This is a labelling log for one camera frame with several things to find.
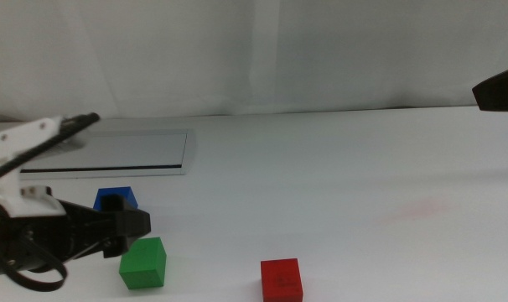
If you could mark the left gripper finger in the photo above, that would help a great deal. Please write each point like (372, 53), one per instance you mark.
(113, 202)
(130, 226)

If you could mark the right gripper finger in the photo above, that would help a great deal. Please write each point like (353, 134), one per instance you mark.
(503, 92)

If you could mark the blue cube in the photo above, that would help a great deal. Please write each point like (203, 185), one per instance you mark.
(130, 196)

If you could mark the green cube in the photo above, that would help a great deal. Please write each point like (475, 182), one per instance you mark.
(147, 268)

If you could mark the red cube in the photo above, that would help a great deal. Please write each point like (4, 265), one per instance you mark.
(281, 281)

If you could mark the white backdrop sheet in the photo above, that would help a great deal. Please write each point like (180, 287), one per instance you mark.
(237, 50)

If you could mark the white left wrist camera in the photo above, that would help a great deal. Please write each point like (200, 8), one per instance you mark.
(11, 136)

